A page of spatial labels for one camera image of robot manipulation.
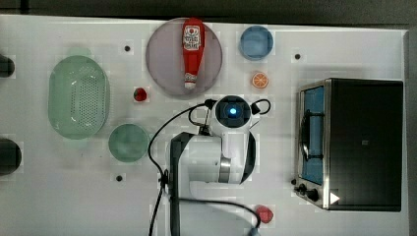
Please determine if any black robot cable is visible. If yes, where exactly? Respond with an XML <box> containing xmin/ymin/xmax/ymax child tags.
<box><xmin>147</xmin><ymin>97</ymin><xmax>272</xmax><ymax>236</ymax></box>

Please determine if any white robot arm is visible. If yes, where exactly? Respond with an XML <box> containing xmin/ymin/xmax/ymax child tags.
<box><xmin>167</xmin><ymin>95</ymin><xmax>256</xmax><ymax>236</ymax></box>

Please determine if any green perforated colander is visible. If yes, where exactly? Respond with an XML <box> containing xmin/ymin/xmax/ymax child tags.
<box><xmin>48</xmin><ymin>55</ymin><xmax>110</xmax><ymax>140</ymax></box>

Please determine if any black pot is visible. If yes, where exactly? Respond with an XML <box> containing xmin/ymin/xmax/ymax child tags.
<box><xmin>0</xmin><ymin>55</ymin><xmax>15</xmax><ymax>78</ymax></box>

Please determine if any orange slice toy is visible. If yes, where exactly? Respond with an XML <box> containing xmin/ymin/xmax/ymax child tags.
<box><xmin>251</xmin><ymin>72</ymin><xmax>269</xmax><ymax>89</ymax></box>

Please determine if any black pan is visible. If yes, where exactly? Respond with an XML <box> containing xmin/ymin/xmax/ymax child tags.
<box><xmin>0</xmin><ymin>139</ymin><xmax>22</xmax><ymax>176</ymax></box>

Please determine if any red toy fruit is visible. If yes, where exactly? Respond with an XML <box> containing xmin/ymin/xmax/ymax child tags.
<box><xmin>256</xmin><ymin>206</ymin><xmax>273</xmax><ymax>224</ymax></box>

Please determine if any silver black toaster oven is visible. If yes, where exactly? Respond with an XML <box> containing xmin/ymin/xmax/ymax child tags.
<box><xmin>291</xmin><ymin>78</ymin><xmax>403</xmax><ymax>211</ymax></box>

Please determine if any toy strawberry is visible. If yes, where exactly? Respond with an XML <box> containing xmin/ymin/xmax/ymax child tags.
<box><xmin>134</xmin><ymin>88</ymin><xmax>148</xmax><ymax>102</ymax></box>

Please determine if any purple round plate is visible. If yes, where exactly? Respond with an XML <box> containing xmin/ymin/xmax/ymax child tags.
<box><xmin>146</xmin><ymin>18</ymin><xmax>222</xmax><ymax>98</ymax></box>

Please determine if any green mug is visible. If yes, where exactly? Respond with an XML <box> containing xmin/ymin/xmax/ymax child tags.
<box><xmin>108</xmin><ymin>124</ymin><xmax>149</xmax><ymax>163</ymax></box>

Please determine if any red plush ketchup bottle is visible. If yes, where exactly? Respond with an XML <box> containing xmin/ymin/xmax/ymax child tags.
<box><xmin>182</xmin><ymin>18</ymin><xmax>206</xmax><ymax>89</ymax></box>

